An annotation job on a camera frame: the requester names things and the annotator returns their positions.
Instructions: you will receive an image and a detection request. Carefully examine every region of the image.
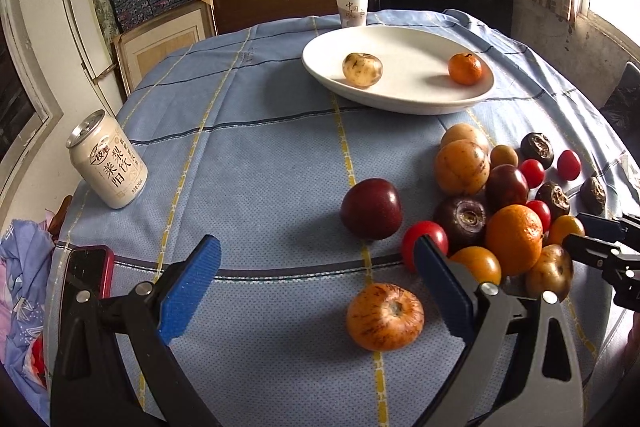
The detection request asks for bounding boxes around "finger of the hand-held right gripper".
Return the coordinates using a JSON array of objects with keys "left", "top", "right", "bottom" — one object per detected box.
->
[
  {"left": 579, "top": 213, "right": 640, "bottom": 253},
  {"left": 564, "top": 234, "right": 640, "bottom": 308}
]

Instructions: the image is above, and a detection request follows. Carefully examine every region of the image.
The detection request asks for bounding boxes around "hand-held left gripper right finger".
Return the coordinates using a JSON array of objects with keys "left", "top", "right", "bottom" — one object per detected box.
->
[{"left": 412, "top": 234, "right": 586, "bottom": 427}]

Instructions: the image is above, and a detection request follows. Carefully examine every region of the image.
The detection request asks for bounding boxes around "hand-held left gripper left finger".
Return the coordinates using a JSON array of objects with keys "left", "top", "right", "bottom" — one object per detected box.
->
[{"left": 50, "top": 234, "right": 223, "bottom": 427}]

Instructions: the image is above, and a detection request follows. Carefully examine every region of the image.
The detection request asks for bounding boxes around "yellow cherry tomato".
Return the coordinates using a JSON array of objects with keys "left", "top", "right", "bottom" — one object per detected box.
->
[{"left": 547, "top": 215, "right": 586, "bottom": 248}]

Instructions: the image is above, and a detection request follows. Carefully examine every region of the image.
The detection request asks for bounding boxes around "yellow round fruit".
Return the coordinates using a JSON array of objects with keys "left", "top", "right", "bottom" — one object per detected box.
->
[{"left": 449, "top": 246, "right": 502, "bottom": 286}]

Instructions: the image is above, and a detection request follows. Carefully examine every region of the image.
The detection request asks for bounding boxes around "brown speckled fruit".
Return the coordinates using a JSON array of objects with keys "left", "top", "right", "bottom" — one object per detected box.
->
[{"left": 525, "top": 244, "right": 574, "bottom": 303}]

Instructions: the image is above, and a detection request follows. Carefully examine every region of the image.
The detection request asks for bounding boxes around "red cherry tomato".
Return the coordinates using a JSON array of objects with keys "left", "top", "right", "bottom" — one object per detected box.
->
[
  {"left": 525, "top": 200, "right": 552, "bottom": 232},
  {"left": 401, "top": 220, "right": 449, "bottom": 273},
  {"left": 556, "top": 150, "right": 582, "bottom": 180},
  {"left": 518, "top": 159, "right": 546, "bottom": 188}
]

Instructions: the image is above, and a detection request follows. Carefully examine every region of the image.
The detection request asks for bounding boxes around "large mandarin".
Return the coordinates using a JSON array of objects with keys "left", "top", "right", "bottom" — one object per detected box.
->
[{"left": 485, "top": 204, "right": 544, "bottom": 278}]

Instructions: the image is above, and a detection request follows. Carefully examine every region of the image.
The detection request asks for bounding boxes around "purple passion fruit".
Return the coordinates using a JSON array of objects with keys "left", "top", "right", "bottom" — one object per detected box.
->
[{"left": 485, "top": 164, "right": 530, "bottom": 214}]

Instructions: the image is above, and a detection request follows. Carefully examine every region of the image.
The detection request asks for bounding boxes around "small orange-brown fruit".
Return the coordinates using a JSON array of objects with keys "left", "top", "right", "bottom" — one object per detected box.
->
[{"left": 490, "top": 144, "right": 518, "bottom": 168}]

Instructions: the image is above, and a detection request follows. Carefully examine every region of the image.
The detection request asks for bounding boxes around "white oval plate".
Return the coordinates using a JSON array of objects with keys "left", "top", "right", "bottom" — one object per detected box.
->
[{"left": 301, "top": 25, "right": 496, "bottom": 116}]

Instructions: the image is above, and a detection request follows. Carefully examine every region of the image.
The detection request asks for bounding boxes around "orange striped fruit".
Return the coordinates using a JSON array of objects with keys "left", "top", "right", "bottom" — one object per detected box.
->
[{"left": 346, "top": 283, "right": 425, "bottom": 352}]

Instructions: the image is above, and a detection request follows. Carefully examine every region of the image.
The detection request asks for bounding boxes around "large dark water chestnut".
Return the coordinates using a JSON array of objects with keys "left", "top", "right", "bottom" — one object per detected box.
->
[{"left": 432, "top": 195, "right": 488, "bottom": 254}]

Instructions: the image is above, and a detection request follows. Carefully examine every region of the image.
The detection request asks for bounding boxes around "red case smartphone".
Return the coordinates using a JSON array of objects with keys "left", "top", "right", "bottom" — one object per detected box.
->
[{"left": 66, "top": 245, "right": 115, "bottom": 303}]

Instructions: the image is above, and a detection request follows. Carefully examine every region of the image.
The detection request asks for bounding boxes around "dark red plum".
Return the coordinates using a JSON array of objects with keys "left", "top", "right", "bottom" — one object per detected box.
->
[{"left": 340, "top": 178, "right": 404, "bottom": 240}]

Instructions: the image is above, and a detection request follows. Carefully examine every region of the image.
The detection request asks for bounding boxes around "large tan speckled fruit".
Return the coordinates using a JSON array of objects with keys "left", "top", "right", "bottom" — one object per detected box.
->
[{"left": 434, "top": 139, "right": 491, "bottom": 196}]

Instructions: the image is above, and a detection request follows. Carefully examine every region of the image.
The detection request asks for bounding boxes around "blue checked tablecloth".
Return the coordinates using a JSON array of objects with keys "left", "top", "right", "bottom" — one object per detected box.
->
[{"left": 47, "top": 9, "right": 640, "bottom": 427}]

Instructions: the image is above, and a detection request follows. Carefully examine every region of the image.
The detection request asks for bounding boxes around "white beverage can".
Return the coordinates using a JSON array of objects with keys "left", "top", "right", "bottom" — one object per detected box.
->
[{"left": 66, "top": 109, "right": 149, "bottom": 210}]

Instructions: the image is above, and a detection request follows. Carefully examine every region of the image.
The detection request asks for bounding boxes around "small pale tan fruit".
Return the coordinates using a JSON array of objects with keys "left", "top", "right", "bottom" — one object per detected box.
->
[{"left": 440, "top": 123, "right": 491, "bottom": 155}]

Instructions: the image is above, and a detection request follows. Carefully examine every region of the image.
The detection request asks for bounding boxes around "floral cloth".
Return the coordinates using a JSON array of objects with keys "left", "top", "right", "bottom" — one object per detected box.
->
[{"left": 0, "top": 217, "right": 66, "bottom": 408}]

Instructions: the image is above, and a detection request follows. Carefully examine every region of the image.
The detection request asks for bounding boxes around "small mandarin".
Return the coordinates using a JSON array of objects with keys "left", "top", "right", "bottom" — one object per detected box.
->
[{"left": 447, "top": 52, "right": 484, "bottom": 86}]

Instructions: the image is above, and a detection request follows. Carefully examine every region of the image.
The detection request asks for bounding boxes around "tan speckled round fruit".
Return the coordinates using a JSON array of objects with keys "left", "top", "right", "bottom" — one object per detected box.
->
[{"left": 342, "top": 52, "right": 384, "bottom": 88}]

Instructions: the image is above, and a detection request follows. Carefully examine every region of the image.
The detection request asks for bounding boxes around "white framed window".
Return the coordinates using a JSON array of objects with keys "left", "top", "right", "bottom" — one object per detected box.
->
[{"left": 0, "top": 0, "right": 66, "bottom": 208}]

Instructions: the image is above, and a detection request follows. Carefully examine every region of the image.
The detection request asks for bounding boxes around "white paper cup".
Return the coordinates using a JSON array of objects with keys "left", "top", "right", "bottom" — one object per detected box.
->
[{"left": 334, "top": 0, "right": 370, "bottom": 29}]

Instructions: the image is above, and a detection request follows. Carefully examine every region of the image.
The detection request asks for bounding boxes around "white wooden strip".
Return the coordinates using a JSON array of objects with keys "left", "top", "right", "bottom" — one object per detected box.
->
[{"left": 57, "top": 0, "right": 118, "bottom": 82}]

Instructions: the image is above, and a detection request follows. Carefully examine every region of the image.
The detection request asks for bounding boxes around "wooden picture frame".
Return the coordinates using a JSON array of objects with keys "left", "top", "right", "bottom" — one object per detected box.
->
[{"left": 111, "top": 0, "right": 218, "bottom": 95}]

